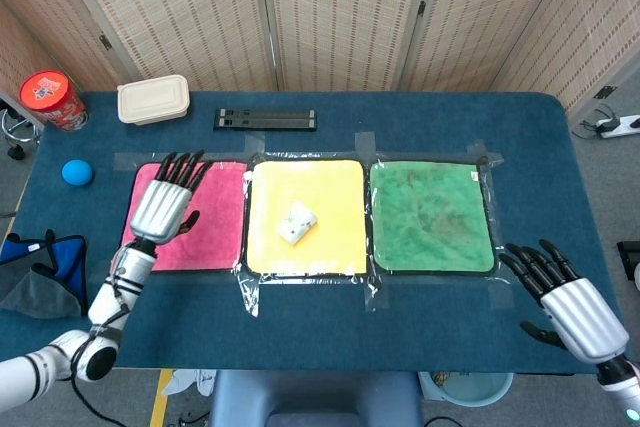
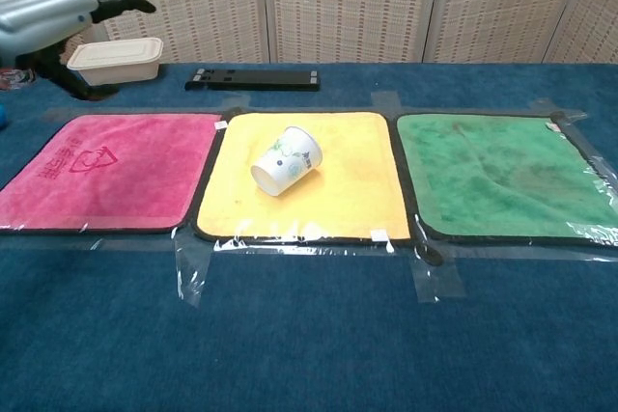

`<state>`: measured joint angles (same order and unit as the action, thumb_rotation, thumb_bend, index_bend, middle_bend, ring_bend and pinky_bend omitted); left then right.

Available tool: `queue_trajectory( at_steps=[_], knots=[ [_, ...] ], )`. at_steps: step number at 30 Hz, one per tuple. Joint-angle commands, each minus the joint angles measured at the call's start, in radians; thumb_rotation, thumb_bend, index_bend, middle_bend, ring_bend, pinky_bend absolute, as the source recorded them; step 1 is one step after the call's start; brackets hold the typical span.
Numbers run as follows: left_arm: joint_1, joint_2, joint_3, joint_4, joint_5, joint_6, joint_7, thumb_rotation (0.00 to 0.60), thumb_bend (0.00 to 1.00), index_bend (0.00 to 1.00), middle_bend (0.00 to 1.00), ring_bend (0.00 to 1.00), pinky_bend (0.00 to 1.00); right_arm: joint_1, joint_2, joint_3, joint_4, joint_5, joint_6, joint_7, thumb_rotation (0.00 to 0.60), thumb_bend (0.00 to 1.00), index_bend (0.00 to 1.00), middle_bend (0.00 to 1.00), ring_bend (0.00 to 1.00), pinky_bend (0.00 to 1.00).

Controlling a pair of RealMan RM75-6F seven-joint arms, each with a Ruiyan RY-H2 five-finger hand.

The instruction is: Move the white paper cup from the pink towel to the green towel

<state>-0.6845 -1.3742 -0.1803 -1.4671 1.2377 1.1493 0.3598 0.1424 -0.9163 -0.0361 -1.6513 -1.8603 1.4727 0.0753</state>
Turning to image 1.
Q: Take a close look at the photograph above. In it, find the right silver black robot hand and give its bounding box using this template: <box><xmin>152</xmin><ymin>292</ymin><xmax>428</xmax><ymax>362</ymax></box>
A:
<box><xmin>498</xmin><ymin>239</ymin><xmax>631</xmax><ymax>364</ymax></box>

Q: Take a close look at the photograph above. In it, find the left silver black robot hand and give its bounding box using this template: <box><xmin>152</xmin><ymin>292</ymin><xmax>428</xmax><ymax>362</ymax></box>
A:
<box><xmin>129</xmin><ymin>149</ymin><xmax>214</xmax><ymax>247</ymax></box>

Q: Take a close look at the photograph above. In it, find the small white paper cup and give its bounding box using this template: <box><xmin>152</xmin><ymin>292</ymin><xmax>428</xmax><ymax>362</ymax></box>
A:
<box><xmin>277</xmin><ymin>201</ymin><xmax>320</xmax><ymax>247</ymax></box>

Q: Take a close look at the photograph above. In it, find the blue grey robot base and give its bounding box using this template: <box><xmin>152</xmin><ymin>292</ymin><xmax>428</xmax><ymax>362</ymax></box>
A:
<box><xmin>208</xmin><ymin>370</ymin><xmax>424</xmax><ymax>427</ymax></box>

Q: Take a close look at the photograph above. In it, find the pink cloth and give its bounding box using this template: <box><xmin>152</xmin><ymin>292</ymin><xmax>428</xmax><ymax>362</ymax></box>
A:
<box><xmin>118</xmin><ymin>160</ymin><xmax>250</xmax><ymax>273</ymax></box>

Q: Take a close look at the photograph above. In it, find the grey cloth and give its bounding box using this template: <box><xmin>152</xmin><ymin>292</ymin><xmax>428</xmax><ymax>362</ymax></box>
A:
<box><xmin>0</xmin><ymin>262</ymin><xmax>84</xmax><ymax>319</ymax></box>

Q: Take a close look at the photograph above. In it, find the yellow cloth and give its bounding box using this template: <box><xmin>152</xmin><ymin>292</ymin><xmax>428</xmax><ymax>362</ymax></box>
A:
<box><xmin>244</xmin><ymin>159</ymin><xmax>370</xmax><ymax>277</ymax></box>

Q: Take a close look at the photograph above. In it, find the green cloth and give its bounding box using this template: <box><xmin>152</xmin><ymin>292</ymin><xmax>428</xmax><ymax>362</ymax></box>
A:
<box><xmin>368</xmin><ymin>159</ymin><xmax>497</xmax><ymax>276</ymax></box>

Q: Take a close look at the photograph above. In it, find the black box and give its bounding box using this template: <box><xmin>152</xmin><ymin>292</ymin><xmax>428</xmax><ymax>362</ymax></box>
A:
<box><xmin>616</xmin><ymin>240</ymin><xmax>640</xmax><ymax>293</ymax></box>

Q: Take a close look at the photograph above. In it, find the blue ball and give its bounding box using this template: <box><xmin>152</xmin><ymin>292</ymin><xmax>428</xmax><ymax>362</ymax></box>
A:
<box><xmin>61</xmin><ymin>159</ymin><xmax>94</xmax><ymax>186</ymax></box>

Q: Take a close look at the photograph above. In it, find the blue fabric bag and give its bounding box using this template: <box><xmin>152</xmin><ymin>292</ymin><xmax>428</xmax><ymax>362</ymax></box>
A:
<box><xmin>0</xmin><ymin>229</ymin><xmax>90</xmax><ymax>318</ymax></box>

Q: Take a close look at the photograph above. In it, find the beige lidded lunch box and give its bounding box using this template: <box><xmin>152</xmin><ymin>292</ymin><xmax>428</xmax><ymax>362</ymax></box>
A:
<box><xmin>116</xmin><ymin>74</ymin><xmax>192</xmax><ymax>127</ymax></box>

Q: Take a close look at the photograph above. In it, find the clear tape strip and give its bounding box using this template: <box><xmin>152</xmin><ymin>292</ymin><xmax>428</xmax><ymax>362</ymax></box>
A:
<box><xmin>363</xmin><ymin>276</ymin><xmax>391</xmax><ymax>312</ymax></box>
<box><xmin>238</xmin><ymin>274</ymin><xmax>261</xmax><ymax>318</ymax></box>

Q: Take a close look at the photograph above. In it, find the light blue bucket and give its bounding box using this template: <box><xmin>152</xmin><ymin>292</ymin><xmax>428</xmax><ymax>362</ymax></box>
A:
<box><xmin>418</xmin><ymin>371</ymin><xmax>515</xmax><ymax>408</ymax></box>

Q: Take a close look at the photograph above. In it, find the black folded stand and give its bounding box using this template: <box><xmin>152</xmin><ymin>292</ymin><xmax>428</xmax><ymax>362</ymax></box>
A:
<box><xmin>213</xmin><ymin>107</ymin><xmax>318</xmax><ymax>132</ymax></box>

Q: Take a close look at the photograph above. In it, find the red snack canister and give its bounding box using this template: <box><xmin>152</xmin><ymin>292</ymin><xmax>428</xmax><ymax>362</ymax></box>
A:
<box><xmin>18</xmin><ymin>70</ymin><xmax>89</xmax><ymax>132</ymax></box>

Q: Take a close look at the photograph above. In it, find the chrome stool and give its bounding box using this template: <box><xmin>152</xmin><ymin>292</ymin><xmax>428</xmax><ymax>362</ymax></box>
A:
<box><xmin>0</xmin><ymin>101</ymin><xmax>41</xmax><ymax>161</ymax></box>

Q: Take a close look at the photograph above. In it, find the white crumpled bag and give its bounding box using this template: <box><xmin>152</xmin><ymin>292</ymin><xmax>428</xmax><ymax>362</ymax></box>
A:
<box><xmin>163</xmin><ymin>369</ymin><xmax>217</xmax><ymax>397</ymax></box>

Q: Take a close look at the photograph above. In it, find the white power strip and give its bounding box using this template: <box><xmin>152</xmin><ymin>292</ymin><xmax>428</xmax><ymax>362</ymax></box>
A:
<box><xmin>597</xmin><ymin>115</ymin><xmax>640</xmax><ymax>140</ymax></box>

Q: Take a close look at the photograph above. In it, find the woven folding screen panel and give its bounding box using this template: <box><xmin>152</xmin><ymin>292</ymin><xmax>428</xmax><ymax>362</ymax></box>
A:
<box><xmin>257</xmin><ymin>0</ymin><xmax>436</xmax><ymax>93</ymax></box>
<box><xmin>0</xmin><ymin>0</ymin><xmax>136</xmax><ymax>98</ymax></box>
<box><xmin>399</xmin><ymin>0</ymin><xmax>591</xmax><ymax>93</ymax></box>
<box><xmin>492</xmin><ymin>0</ymin><xmax>640</xmax><ymax>118</ymax></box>
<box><xmin>49</xmin><ymin>0</ymin><xmax>279</xmax><ymax>93</ymax></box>

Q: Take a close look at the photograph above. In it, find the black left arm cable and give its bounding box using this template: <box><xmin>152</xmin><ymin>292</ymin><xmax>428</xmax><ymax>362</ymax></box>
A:
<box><xmin>69</xmin><ymin>366</ymin><xmax>129</xmax><ymax>427</ymax></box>

